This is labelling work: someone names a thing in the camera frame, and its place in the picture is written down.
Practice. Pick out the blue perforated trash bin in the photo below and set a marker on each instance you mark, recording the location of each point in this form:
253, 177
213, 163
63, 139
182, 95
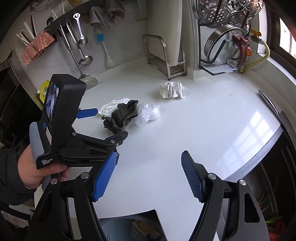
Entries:
133, 227

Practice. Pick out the white cutting board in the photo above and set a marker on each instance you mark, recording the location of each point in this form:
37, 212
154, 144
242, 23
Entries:
165, 20

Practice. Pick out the steel spoon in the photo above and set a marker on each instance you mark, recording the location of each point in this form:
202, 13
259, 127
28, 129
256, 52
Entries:
82, 39

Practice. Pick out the white tissue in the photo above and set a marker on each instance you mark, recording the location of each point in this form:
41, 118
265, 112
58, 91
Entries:
107, 109

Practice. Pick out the steel steamer tray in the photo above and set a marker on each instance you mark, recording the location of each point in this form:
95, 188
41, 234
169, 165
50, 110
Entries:
229, 10

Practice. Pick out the person's left hand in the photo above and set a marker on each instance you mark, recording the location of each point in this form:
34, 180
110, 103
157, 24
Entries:
31, 176

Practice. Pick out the yellow seasoning pouch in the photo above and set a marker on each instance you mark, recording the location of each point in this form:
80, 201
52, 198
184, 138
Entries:
42, 92

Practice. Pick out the chopsticks in holder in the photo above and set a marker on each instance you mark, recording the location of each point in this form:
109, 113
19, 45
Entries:
31, 22

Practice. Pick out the black kitchen sink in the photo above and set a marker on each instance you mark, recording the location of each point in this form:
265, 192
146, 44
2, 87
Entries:
273, 169

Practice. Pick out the steel ladle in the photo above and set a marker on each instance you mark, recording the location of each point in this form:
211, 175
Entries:
85, 59

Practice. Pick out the white paper ball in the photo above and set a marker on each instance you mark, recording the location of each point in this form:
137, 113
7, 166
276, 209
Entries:
173, 90

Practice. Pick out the clear plastic bag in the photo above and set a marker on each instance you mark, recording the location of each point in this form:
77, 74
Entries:
146, 113

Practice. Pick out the green scallions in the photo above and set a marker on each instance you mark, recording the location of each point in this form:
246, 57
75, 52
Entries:
269, 209

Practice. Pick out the blue white bottle brush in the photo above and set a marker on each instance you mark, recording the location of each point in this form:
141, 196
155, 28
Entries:
108, 60

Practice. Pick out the pink dish cloth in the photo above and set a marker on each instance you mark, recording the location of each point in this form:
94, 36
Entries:
37, 47

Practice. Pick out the black pot lid rack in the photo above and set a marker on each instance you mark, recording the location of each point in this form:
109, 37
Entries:
241, 43

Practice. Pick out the brownish hanging cloth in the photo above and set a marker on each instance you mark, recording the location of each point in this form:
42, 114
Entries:
114, 8

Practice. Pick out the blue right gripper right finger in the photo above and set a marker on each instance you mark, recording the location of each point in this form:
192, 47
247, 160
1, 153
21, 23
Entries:
194, 176

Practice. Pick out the grey hanging cloth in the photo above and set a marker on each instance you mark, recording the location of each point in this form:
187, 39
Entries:
97, 21

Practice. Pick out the steel pot lid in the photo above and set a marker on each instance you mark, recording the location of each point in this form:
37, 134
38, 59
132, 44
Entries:
219, 47

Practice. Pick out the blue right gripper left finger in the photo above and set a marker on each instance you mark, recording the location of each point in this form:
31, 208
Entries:
103, 177

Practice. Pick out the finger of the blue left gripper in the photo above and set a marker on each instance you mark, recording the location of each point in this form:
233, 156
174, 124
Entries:
118, 138
85, 113

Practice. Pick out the dark grey rag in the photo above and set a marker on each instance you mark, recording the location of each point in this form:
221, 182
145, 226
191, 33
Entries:
121, 117

